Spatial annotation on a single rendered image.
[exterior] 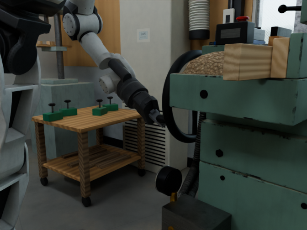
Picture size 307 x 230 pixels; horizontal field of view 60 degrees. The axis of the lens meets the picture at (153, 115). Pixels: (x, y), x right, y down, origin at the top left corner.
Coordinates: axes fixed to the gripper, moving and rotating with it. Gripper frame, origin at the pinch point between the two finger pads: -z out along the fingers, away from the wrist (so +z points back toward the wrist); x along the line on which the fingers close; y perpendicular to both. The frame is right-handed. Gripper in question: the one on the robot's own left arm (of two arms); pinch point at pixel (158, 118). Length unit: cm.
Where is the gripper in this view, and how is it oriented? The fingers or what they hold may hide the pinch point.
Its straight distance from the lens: 84.2
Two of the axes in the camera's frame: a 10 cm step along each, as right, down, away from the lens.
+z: -6.1, -6.2, 4.9
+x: -1.3, -5.3, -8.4
